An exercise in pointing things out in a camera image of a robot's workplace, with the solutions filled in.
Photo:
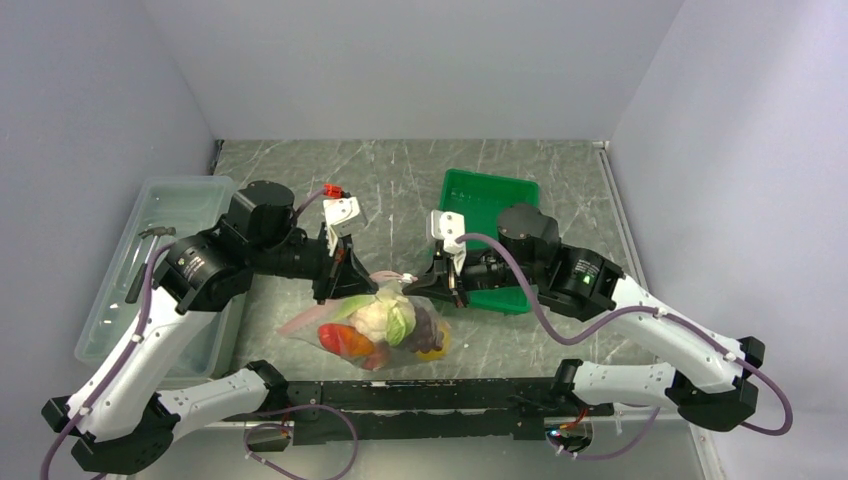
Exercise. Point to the clear zip top bag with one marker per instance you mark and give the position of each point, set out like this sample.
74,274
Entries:
304,325

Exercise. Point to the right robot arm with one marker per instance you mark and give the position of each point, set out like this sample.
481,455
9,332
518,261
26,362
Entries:
704,376

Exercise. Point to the dark red grape bunch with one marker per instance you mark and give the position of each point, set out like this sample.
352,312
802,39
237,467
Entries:
424,334

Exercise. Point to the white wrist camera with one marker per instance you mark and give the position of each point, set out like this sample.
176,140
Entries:
448,227
343,215

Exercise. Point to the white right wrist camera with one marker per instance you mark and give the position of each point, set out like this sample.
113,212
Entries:
448,227

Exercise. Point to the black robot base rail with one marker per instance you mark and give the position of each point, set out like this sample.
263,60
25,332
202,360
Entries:
518,408

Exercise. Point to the green plastic tray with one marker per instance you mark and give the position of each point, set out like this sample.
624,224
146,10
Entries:
480,198

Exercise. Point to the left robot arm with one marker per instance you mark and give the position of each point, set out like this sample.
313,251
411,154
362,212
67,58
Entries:
121,419

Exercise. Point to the orange fruit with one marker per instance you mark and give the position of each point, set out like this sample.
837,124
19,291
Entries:
441,347

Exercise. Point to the red orange mango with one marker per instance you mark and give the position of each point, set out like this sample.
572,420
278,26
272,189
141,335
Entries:
347,343

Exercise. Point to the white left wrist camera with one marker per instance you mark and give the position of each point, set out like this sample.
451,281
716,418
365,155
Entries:
343,215

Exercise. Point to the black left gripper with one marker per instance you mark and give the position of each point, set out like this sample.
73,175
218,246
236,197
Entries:
348,277

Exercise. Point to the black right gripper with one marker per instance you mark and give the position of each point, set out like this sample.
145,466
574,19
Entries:
445,284

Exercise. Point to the white green cabbage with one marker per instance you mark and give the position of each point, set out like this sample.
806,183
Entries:
384,317

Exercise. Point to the hammer with black handle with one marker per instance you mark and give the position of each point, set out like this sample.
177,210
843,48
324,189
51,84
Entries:
155,234

